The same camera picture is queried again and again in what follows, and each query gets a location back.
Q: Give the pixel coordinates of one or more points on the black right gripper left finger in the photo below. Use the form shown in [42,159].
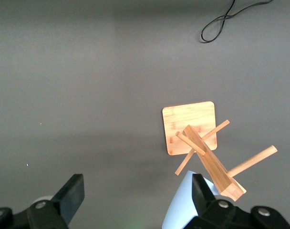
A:
[72,195]

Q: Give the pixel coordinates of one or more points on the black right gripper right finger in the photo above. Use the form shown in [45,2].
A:
[203,198]

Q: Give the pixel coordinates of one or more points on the light blue cup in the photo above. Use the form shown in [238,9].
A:
[180,202]

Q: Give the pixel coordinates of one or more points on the wooden mug tree stand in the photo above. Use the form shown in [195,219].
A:
[190,114]

